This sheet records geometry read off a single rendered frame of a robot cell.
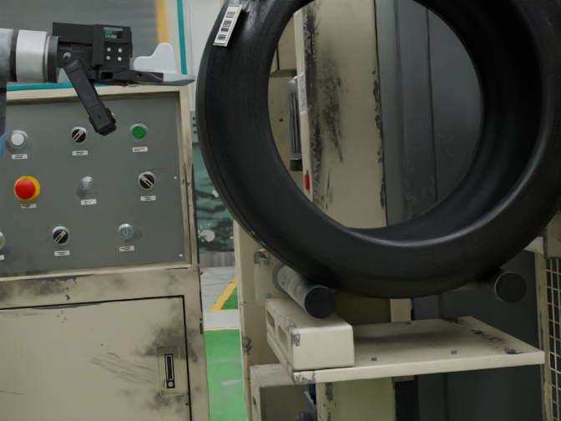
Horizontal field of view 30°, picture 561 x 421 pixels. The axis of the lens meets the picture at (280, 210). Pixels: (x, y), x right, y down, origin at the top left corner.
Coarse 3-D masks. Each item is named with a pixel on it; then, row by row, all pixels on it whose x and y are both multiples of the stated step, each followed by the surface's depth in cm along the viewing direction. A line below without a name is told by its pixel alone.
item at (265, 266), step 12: (264, 252) 181; (264, 264) 181; (276, 264) 182; (264, 276) 181; (276, 276) 181; (264, 288) 181; (276, 288) 181; (468, 288) 186; (264, 300) 182; (336, 300) 183
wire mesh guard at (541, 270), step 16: (560, 208) 178; (560, 240) 182; (560, 256) 182; (544, 272) 189; (544, 288) 191; (544, 304) 191; (544, 320) 192; (560, 320) 184; (544, 336) 192; (560, 336) 184; (544, 352) 192; (544, 368) 192; (544, 384) 192; (544, 400) 192; (544, 416) 193
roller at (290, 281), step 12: (288, 276) 169; (300, 276) 162; (288, 288) 166; (300, 288) 155; (312, 288) 148; (324, 288) 148; (300, 300) 152; (312, 300) 147; (324, 300) 148; (312, 312) 148; (324, 312) 148
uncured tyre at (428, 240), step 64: (256, 0) 144; (448, 0) 174; (512, 0) 147; (256, 64) 143; (512, 64) 175; (256, 128) 144; (512, 128) 176; (256, 192) 145; (448, 192) 178; (512, 192) 149; (320, 256) 146; (384, 256) 147; (448, 256) 148; (512, 256) 153
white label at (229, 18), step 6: (228, 6) 146; (234, 6) 144; (240, 6) 143; (228, 12) 145; (234, 12) 144; (228, 18) 144; (234, 18) 143; (222, 24) 145; (228, 24) 144; (234, 24) 143; (222, 30) 145; (228, 30) 143; (216, 36) 146; (222, 36) 144; (228, 36) 143; (216, 42) 145; (222, 42) 144
